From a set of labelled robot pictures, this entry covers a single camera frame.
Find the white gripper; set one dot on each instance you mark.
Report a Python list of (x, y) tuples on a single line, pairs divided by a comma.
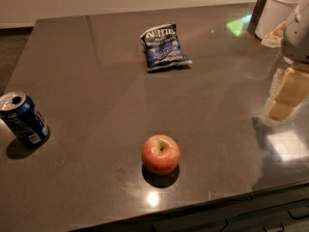
[(296, 39)]

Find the red yellow apple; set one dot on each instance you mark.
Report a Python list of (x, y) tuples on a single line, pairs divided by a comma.
[(160, 154)]

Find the blue pepsi can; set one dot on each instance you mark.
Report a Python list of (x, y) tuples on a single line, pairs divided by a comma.
[(21, 116)]

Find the dark box behind container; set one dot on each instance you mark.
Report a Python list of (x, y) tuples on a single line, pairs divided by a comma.
[(255, 18)]

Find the blue chip bag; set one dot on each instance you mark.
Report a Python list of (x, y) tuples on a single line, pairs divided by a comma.
[(162, 48)]

